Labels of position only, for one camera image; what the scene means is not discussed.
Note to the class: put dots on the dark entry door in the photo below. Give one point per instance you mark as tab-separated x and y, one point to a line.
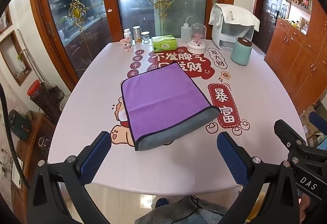
267	9

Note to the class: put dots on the purple and grey towel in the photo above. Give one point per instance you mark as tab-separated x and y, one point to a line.
158	91

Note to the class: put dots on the red lidded jar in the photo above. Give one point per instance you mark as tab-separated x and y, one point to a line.
40	97

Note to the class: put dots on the wooden wall niche frame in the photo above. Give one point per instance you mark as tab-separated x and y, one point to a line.
15	58

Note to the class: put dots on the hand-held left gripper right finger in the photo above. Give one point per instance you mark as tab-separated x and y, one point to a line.
233	160

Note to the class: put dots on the white pill bottle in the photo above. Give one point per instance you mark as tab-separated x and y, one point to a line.
127	34

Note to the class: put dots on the grey fleece clothing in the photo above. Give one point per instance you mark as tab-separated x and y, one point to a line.
173	211

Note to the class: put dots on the white cloth cover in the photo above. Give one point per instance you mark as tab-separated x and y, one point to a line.
230	13

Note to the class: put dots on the glass dome with pink tree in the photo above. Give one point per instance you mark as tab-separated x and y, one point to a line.
197	37

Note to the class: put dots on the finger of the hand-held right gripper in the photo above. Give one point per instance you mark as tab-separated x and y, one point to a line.
318	120
287	134

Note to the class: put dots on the mint green canister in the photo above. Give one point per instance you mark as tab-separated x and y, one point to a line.
241	53

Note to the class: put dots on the small glass jar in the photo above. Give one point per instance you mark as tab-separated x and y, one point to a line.
145	37

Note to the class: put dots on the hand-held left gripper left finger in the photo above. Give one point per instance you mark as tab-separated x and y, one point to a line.
95	159

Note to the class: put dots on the cardboard box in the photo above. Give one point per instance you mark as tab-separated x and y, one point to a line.
306	122

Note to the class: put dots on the white squeeze bottle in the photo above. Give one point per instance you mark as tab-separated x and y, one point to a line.
185	32

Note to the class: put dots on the printed pink tablecloth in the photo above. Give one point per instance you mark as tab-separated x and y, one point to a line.
84	111

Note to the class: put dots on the pink toy figure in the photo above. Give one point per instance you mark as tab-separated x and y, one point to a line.
126	45

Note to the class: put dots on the tall glass jar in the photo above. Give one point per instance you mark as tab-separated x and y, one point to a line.
137	34

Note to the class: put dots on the wooden wall cabinet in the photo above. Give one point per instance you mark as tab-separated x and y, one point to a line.
299	55

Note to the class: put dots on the dark green device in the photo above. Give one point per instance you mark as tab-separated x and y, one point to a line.
19	125

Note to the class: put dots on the wooden side table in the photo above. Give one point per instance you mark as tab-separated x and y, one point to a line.
33	147

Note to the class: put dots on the green tissue box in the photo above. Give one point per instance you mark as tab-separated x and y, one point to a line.
164	44

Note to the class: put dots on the white countertop appliance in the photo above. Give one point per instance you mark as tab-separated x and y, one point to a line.
227	35

